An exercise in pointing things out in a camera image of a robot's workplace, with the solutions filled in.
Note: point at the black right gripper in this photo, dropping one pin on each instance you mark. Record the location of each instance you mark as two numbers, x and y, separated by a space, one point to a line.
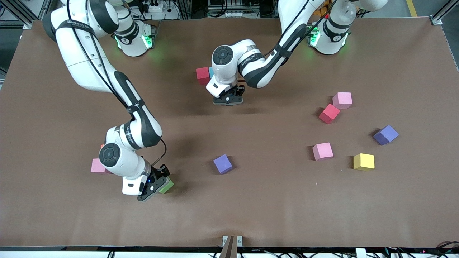
159 172

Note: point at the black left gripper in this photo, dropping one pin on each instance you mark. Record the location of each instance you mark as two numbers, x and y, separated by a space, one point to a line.
238 91

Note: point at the green foam cube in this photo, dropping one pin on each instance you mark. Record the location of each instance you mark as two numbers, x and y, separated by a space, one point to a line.
167 186

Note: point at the blue foam cube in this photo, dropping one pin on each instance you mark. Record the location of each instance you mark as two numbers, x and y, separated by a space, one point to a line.
211 72

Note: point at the red foam cube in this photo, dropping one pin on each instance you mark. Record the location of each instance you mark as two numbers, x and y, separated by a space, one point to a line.
202 75
329 114

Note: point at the pink foam cube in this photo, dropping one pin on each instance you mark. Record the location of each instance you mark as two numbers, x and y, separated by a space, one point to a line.
96 166
322 151
342 101

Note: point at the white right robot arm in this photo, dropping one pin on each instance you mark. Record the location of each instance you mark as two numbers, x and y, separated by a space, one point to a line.
86 61

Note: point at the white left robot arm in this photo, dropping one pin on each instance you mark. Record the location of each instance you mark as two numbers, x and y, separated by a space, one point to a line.
229 68

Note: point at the purple foam cube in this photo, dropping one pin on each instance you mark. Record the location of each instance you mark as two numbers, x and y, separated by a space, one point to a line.
222 164
386 135

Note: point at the white equipment rack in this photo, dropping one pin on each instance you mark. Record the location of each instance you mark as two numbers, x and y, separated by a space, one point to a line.
229 13

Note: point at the orange fruit net bag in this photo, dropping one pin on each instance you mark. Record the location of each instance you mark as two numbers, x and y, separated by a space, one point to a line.
322 9

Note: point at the white power strip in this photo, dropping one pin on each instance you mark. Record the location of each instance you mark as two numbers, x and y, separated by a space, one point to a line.
157 9

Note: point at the yellow foam cube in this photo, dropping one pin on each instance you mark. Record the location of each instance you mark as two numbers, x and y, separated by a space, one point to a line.
364 162

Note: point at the white plastic box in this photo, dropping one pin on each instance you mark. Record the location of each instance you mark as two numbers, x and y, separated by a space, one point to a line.
360 253

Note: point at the metal table edge bracket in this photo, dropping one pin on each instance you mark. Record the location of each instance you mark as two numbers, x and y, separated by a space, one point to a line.
225 240

